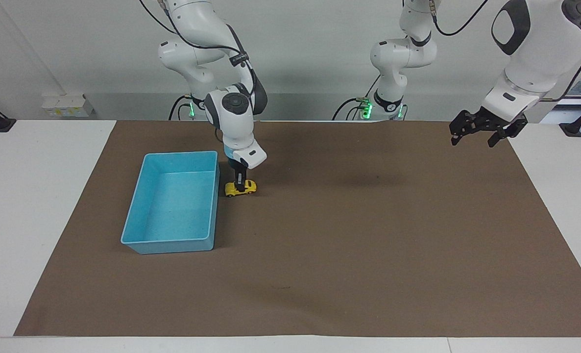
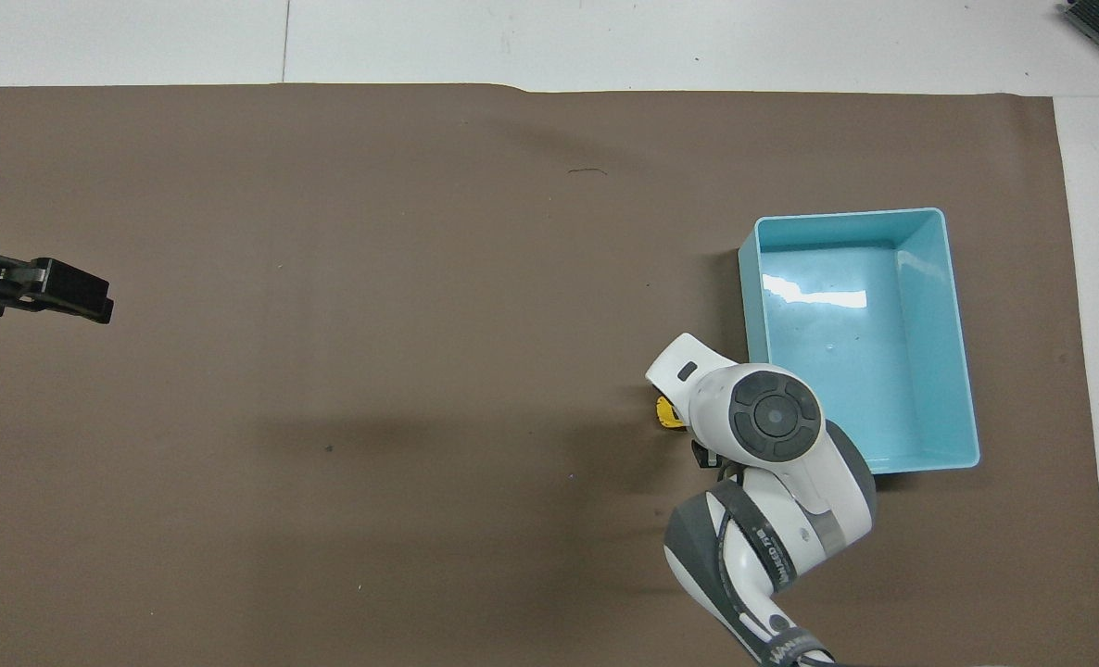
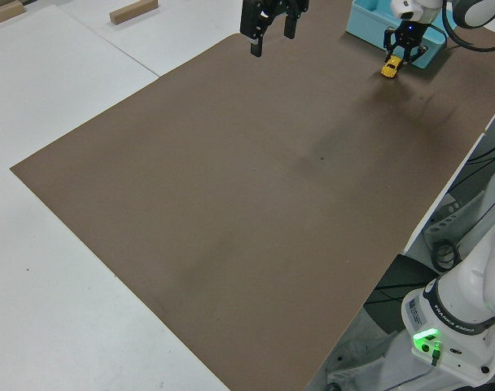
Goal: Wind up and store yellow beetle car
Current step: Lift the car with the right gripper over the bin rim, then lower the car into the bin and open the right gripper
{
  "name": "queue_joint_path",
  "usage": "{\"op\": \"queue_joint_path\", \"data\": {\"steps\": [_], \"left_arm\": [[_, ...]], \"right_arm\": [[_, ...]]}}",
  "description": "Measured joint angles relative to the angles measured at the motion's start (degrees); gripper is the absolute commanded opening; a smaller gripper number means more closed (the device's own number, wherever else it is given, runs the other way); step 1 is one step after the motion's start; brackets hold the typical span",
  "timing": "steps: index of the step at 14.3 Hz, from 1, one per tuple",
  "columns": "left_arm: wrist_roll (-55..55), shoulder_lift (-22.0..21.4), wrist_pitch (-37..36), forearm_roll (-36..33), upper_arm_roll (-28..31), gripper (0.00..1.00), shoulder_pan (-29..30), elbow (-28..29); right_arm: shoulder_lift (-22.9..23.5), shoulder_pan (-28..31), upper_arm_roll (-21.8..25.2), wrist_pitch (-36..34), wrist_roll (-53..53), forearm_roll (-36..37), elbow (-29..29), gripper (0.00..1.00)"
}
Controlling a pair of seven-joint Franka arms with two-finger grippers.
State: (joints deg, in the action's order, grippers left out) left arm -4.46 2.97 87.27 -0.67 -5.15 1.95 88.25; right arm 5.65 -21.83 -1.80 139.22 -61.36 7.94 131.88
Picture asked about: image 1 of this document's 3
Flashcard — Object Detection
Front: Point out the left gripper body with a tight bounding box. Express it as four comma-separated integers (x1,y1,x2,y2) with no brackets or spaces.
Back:
475,106,517,131

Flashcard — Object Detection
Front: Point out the black cable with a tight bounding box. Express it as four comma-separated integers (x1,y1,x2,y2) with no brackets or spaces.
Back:
138,0,264,116
332,74,381,121
539,39,581,103
430,0,489,37
168,95,194,121

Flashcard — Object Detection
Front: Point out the yellow toy car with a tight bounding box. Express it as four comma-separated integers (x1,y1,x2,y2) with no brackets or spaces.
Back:
224,179,258,198

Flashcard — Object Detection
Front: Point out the white power strip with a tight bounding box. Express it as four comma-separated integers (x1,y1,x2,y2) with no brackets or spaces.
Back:
41,93,95,118

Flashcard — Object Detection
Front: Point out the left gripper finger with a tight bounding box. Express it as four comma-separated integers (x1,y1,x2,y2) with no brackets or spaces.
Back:
449,110,485,146
487,117,528,148

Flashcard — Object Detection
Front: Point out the light blue plastic bin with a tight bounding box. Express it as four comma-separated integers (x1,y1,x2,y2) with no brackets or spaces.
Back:
121,151,220,255

